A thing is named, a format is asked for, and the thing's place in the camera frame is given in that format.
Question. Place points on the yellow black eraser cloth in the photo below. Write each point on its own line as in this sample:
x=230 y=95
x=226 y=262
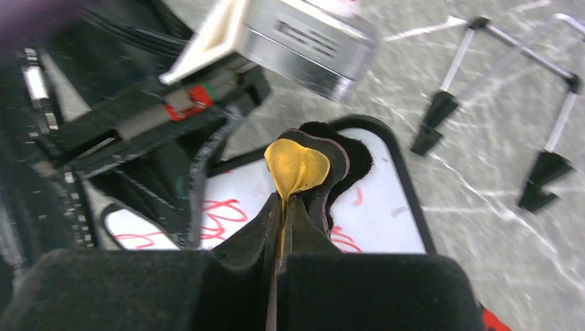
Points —
x=318 y=163

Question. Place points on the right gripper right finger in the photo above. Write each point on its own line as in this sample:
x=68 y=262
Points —
x=321 y=288

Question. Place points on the red-handled adjustable wrench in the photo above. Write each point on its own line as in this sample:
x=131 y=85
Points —
x=491 y=321

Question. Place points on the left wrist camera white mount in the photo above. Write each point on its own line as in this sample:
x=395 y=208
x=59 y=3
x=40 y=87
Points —
x=325 y=47

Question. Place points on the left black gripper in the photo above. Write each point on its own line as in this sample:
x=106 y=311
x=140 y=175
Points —
x=88 y=106

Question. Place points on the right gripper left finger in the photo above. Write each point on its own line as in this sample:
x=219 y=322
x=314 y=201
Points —
x=111 y=290

